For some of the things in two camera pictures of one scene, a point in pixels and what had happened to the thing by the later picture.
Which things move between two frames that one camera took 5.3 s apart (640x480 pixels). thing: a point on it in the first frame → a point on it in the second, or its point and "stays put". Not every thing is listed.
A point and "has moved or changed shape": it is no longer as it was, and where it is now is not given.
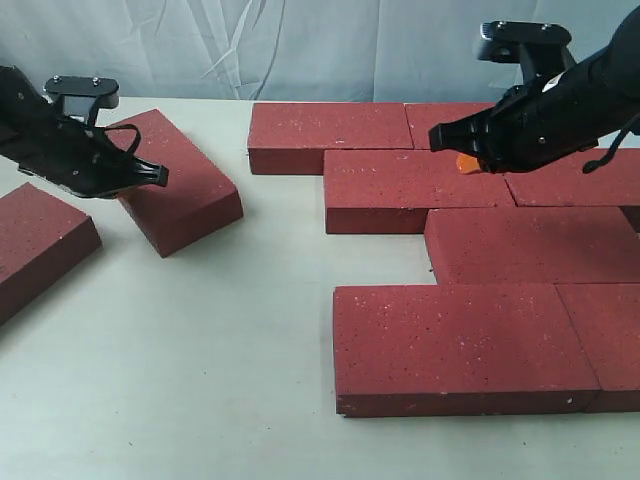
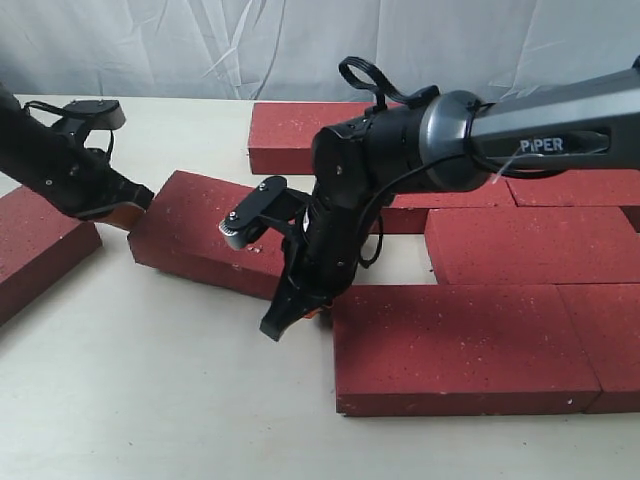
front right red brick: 606,320 stays put
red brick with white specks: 195,201 has moved or changed shape
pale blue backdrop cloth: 290,50 stays put
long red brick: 41,241 stays put
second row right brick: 564,183 stays put
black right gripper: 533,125 → 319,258
